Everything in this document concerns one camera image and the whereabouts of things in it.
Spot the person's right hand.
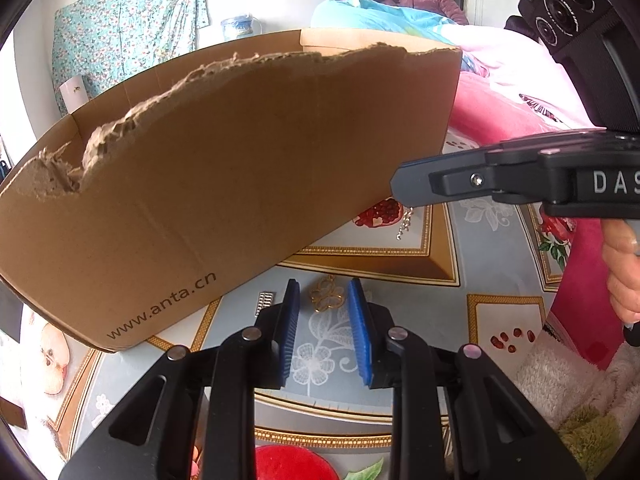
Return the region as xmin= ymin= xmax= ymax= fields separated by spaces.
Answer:
xmin=601 ymin=218 xmax=640 ymax=325

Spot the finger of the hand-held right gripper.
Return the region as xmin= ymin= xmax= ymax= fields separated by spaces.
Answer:
xmin=390 ymin=152 xmax=543 ymax=209

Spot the hot pink floral blanket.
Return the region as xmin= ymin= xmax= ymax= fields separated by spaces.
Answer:
xmin=447 ymin=72 xmax=640 ymax=371

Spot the gold chain with silver tag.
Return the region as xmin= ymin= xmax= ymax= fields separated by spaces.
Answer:
xmin=255 ymin=207 xmax=416 ymax=317

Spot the teal floral hanging cloth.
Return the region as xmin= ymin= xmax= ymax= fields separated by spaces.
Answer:
xmin=51 ymin=0 xmax=211 ymax=116

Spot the white paper roll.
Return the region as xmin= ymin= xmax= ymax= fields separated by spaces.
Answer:
xmin=59 ymin=76 xmax=91 ymax=116

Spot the blue water jug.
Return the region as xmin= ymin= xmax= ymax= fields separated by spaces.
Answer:
xmin=220 ymin=12 xmax=263 ymax=41

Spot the white fleece garment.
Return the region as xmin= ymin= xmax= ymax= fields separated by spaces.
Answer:
xmin=515 ymin=320 xmax=640 ymax=480

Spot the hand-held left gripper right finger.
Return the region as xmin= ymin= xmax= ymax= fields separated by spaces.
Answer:
xmin=347 ymin=277 xmax=586 ymax=480

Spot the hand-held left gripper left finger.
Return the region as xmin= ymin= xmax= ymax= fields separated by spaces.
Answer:
xmin=59 ymin=278 xmax=302 ymax=480

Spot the torn brown cardboard box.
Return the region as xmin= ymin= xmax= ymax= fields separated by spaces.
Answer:
xmin=0 ymin=30 xmax=463 ymax=353

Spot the fruit print tablecloth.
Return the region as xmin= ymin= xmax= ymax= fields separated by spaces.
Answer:
xmin=0 ymin=125 xmax=576 ymax=480

